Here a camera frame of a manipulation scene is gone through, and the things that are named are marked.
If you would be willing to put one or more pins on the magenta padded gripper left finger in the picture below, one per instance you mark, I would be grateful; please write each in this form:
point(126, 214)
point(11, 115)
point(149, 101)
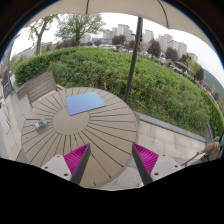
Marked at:
point(71, 166)

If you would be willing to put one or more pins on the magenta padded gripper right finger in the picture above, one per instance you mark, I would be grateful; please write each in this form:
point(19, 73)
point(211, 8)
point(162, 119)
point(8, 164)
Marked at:
point(152, 166)

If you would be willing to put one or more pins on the green and white computer mouse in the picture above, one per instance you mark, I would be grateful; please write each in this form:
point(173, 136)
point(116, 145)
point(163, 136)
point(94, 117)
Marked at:
point(40, 124)

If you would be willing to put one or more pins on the blue mouse pad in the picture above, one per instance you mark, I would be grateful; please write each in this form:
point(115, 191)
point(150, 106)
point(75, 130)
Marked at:
point(83, 102)

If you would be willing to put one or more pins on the round slatted patio table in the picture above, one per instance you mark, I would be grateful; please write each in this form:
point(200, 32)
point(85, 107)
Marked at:
point(110, 131)

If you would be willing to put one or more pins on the person seated at right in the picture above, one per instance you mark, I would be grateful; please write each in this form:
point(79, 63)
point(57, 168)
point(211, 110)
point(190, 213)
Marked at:
point(215, 149)

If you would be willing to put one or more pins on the green hedge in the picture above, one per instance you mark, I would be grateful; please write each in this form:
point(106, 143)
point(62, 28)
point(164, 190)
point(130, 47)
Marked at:
point(156, 90)

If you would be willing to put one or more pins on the slatted outdoor chair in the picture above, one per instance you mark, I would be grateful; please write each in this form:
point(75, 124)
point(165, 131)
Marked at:
point(40, 85)

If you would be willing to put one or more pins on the dark parasol pole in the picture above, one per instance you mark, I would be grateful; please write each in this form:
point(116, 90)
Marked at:
point(138, 36)

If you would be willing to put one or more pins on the beige parasol canopy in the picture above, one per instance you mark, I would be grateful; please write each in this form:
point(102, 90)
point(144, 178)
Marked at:
point(157, 11)

